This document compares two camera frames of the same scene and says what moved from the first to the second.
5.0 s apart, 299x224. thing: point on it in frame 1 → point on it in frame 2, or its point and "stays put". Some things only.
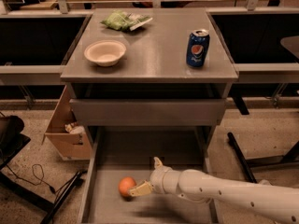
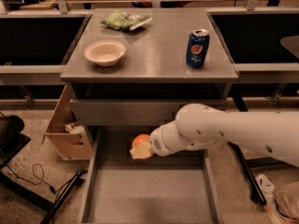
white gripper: (161, 179) → (159, 141)
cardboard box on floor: (64, 133) stays put
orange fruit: (125, 184) → (140, 140)
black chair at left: (11, 140) stays put
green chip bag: (125, 21) stays put
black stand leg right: (242, 158) stays put
